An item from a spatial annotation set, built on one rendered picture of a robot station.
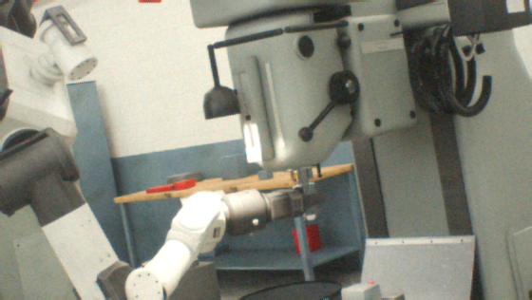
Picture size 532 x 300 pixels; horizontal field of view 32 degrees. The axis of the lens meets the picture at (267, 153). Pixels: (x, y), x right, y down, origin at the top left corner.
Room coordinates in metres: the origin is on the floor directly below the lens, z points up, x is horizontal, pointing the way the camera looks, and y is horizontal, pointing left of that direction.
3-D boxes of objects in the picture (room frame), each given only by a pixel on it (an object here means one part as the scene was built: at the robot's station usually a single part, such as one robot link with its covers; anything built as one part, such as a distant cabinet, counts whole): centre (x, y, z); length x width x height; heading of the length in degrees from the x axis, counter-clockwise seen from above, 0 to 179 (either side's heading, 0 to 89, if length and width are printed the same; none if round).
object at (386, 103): (2.07, -0.20, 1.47); 0.24 x 0.19 x 0.26; 45
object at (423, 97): (1.98, -0.39, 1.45); 0.18 x 0.16 x 0.21; 135
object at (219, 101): (1.80, 0.07, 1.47); 0.07 x 0.07 x 0.06
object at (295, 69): (1.93, -0.07, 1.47); 0.21 x 0.19 x 0.32; 45
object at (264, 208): (1.90, 0.02, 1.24); 0.13 x 0.12 x 0.10; 21
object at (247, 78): (1.85, 0.01, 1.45); 0.04 x 0.04 x 0.21; 45
